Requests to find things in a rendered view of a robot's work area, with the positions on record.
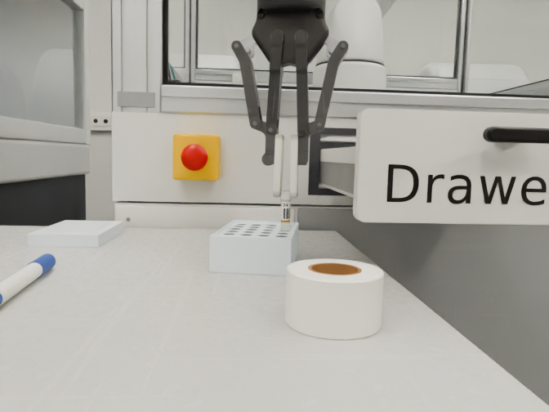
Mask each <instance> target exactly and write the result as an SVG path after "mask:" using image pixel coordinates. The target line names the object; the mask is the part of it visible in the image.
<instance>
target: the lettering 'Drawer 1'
mask: <svg viewBox="0 0 549 412"><path fill-rule="evenodd" d="M394 168H399V169H405V170H408V171H410V172H411V174H412V175H413V189H412V192H411V193H410V195H408V196H406V197H403V198H392V190H393V174H394ZM439 178H442V179H444V174H440V175H437V176H435V177H434V178H433V175H428V185H427V199H426V202H427V203H431V196H432V186H433V183H434V181H435V180H436V179H439ZM454 179H463V180H465V181H466V186H454V187H452V188H451V189H450V190H449V192H448V199H449V201H450V202H451V203H452V204H461V203H463V202H464V201H466V204H470V203H471V180H470V178H469V177H467V176H464V175H455V176H451V181H452V180H454ZM480 180H481V184H482V189H483V193H484V202H485V203H486V204H491V202H492V199H493V195H494V192H495V190H496V187H497V184H498V187H499V191H500V196H501V201H502V204H507V203H508V200H509V198H510V195H511V191H512V188H513V186H514V183H515V180H516V177H511V181H510V184H509V186H508V189H507V193H506V196H505V195H504V191H503V186H502V178H501V177H495V179H494V182H493V186H492V189H491V191H490V194H489V195H488V190H487V186H486V180H485V176H480ZM531 181H539V182H540V183H541V185H542V189H527V185H528V184H529V183H530V182H531ZM418 185H419V179H418V174H417V172H416V170H415V169H414V168H411V167H409V166H407V165H402V164H389V168H388V185H387V201H386V202H405V201H408V200H411V199H412V198H413V197H414V196H415V195H416V193H417V190H418ZM455 190H466V195H465V197H464V198H463V199H460V200H455V199H454V198H453V192H454V191H455ZM526 192H547V186H546V182H545V181H544V180H543V179H542V178H541V177H530V178H528V179H527V180H526V181H525V182H524V184H523V186H522V189H521V196H522V199H523V201H524V202H525V203H526V204H529V205H541V204H544V200H541V201H538V202H533V201H530V200H529V199H528V198H527V195H526Z"/></svg>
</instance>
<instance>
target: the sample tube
mask: <svg viewBox="0 0 549 412"><path fill-rule="evenodd" d="M280 200H281V231H290V210H291V197H290V190H281V191H280Z"/></svg>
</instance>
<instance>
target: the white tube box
mask: <svg viewBox="0 0 549 412"><path fill-rule="evenodd" d="M298 228H299V223H298V222H290V231H281V222H264V221H244V220H233V221H231V222H229V223H228V224H227V225H225V226H223V227H222V228H221V229H220V230H218V231H216V232H215V233H213V234H212V235H210V239H209V271H210V272H221V273H237V274H253V275H283V276H286V274H287V266H288V265H290V264H291V263H293V262H295V260H296V257H297V252H298Z"/></svg>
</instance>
